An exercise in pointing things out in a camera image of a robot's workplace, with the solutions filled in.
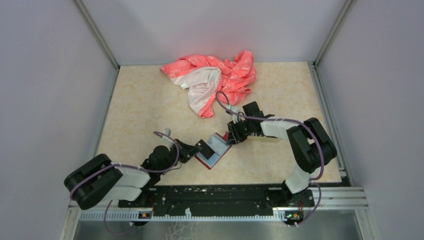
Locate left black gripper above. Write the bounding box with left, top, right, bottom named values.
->
left=158, top=138, right=203, bottom=175

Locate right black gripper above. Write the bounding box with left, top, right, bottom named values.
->
left=226, top=118, right=254, bottom=146

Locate red card holder wallet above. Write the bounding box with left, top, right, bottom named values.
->
left=194, top=132, right=231, bottom=170

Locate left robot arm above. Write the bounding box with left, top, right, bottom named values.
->
left=63, top=139, right=202, bottom=210

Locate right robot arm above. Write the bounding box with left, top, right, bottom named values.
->
left=225, top=101, right=338, bottom=206

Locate beige oval card tray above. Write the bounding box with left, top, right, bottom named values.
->
left=247, top=135, right=281, bottom=143

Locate pink and white cloth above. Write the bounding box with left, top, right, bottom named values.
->
left=160, top=50, right=257, bottom=118

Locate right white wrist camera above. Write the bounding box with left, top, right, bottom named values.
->
left=227, top=104, right=244, bottom=124

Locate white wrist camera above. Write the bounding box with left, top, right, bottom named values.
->
left=227, top=104, right=244, bottom=124
left=161, top=128, right=174, bottom=146

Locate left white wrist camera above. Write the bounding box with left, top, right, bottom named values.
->
left=161, top=128, right=174, bottom=146

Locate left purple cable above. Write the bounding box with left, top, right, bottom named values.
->
left=69, top=131, right=181, bottom=236

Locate purple cable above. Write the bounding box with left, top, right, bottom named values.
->
left=215, top=91, right=326, bottom=226
left=69, top=131, right=181, bottom=236

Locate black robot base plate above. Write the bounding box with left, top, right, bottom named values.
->
left=118, top=183, right=316, bottom=217

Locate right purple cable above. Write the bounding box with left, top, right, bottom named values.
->
left=215, top=91, right=326, bottom=226

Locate aluminium front frame rail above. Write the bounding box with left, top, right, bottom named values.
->
left=77, top=187, right=369, bottom=223

